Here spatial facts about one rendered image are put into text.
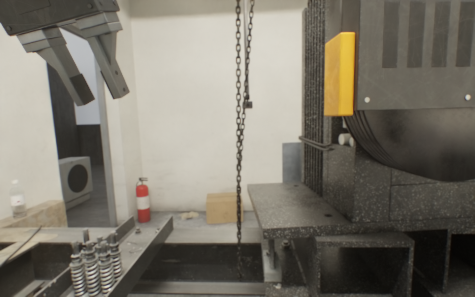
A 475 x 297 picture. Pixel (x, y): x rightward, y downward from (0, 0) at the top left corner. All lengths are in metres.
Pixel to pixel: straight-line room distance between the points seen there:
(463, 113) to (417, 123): 0.10
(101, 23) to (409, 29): 0.52
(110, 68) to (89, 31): 0.05
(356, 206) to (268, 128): 2.37
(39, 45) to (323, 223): 0.68
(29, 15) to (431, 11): 0.64
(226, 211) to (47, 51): 2.58
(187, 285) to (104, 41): 1.13
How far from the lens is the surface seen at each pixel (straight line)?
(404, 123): 0.59
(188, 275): 1.30
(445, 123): 0.65
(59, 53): 0.41
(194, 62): 3.14
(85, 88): 0.42
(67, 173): 4.11
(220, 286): 1.28
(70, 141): 7.89
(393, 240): 0.75
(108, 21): 0.36
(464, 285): 1.07
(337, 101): 0.53
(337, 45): 0.55
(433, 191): 0.83
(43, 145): 2.10
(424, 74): 0.61
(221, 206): 2.82
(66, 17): 0.37
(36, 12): 0.40
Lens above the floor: 1.19
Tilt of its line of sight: 7 degrees down
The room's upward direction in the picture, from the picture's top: 2 degrees counter-clockwise
